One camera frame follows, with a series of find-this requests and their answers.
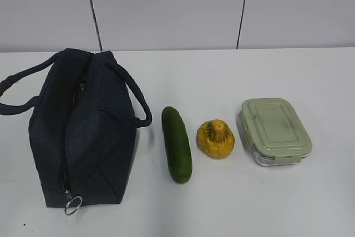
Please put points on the green cucumber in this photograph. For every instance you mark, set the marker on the green cucumber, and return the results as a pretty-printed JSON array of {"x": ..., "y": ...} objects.
[{"x": 177, "y": 145}]

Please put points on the dark blue fabric lunch bag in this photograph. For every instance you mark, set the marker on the dark blue fabric lunch bag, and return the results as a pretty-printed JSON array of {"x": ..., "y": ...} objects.
[{"x": 83, "y": 127}]

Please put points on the green lidded glass container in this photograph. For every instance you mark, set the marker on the green lidded glass container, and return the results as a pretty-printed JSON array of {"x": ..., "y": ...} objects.
[{"x": 273, "y": 132}]

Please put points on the yellow squash toy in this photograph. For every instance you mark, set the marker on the yellow squash toy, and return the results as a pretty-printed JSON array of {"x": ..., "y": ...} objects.
[{"x": 215, "y": 139}]

